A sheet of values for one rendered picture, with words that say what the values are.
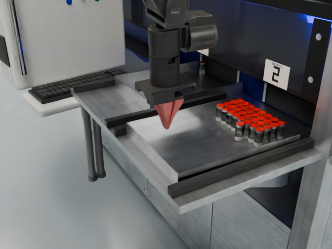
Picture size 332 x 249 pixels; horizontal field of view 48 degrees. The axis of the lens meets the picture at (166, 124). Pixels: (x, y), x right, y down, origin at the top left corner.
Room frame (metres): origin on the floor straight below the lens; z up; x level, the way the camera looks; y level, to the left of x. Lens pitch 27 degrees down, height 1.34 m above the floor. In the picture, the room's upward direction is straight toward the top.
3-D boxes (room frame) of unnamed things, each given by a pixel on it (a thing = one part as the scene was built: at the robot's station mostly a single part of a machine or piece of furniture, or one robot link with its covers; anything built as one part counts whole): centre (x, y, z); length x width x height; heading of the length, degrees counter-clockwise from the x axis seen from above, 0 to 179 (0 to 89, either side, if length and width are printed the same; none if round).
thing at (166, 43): (0.67, 0.00, 1.17); 0.07 x 0.06 x 0.07; 118
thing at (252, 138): (0.86, -0.19, 0.90); 0.18 x 0.02 x 0.05; 29
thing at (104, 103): (0.98, -0.06, 0.87); 0.70 x 0.48 x 0.02; 30
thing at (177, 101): (0.66, 0.01, 1.04); 0.07 x 0.07 x 0.09; 29
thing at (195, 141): (0.81, -0.11, 0.90); 0.34 x 0.26 x 0.04; 119
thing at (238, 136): (0.82, -0.18, 0.90); 0.02 x 0.02 x 0.05
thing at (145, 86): (0.67, 0.00, 1.11); 0.10 x 0.07 x 0.07; 119
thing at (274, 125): (0.88, -0.23, 0.90); 0.18 x 0.02 x 0.05; 29
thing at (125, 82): (1.16, -0.04, 0.90); 0.34 x 0.26 x 0.04; 120
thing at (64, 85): (1.38, 0.32, 0.82); 0.40 x 0.14 x 0.02; 128
